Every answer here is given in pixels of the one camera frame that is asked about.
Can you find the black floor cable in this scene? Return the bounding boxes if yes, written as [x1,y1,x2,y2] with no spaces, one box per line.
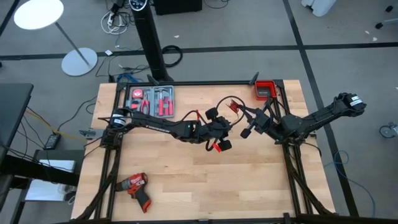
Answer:
[57,95,98,131]

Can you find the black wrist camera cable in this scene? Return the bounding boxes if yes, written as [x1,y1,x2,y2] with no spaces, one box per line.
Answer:
[216,95,246,126]
[262,96,292,125]

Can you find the red cordless drill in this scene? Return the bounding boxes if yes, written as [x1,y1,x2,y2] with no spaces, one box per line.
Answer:
[115,172,153,214]

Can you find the red-handled hammer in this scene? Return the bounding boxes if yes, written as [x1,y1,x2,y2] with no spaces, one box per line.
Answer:
[154,88,165,116]

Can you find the short blue floor cable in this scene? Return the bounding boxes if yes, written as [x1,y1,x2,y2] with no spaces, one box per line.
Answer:
[116,73,139,83]

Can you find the white power strip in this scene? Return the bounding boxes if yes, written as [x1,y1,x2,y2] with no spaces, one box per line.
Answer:
[101,9,130,35]

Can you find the grey caster wheel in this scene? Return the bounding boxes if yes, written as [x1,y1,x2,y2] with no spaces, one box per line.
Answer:
[379,123,398,139]

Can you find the white flat panel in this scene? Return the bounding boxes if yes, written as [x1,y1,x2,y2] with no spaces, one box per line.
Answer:
[24,179,78,202]
[39,159,76,174]

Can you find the long blue floor cable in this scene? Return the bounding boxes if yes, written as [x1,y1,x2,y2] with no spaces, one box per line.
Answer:
[323,150,377,218]

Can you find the red plastic bin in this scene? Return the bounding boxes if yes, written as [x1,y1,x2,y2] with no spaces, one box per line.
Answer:
[254,80,277,101]

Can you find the grey open tool case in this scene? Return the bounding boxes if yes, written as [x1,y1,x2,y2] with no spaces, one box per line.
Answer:
[125,85,175,119]

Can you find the black coiled cable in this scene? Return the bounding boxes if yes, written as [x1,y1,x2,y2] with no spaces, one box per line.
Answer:
[161,45,183,68]

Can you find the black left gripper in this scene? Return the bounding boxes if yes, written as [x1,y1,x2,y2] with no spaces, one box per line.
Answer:
[192,107,239,152]

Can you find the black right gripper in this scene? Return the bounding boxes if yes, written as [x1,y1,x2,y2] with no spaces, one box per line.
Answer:
[239,96,276,139]

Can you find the black box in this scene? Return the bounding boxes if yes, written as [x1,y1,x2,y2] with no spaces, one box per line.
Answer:
[154,0,203,16]

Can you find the white round pedestal table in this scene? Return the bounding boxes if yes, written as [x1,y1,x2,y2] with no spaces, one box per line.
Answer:
[14,0,99,77]

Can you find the white plastic object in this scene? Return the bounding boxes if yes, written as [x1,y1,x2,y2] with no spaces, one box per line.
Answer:
[300,0,338,17]

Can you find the black tower fan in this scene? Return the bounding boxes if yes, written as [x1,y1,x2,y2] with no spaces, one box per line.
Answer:
[129,0,175,83]

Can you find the black desk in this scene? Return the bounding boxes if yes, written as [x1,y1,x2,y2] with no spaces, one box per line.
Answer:
[0,82,35,156]

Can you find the yellow cable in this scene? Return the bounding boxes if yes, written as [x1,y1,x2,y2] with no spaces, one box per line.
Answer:
[24,110,86,142]

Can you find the red-handled screwdriver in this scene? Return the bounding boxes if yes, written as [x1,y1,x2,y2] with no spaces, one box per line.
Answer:
[164,88,174,116]

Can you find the black wire spool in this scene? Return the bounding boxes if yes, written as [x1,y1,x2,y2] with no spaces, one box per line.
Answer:
[229,99,241,114]

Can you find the black power adapter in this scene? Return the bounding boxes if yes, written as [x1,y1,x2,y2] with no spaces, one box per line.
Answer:
[43,133,62,151]

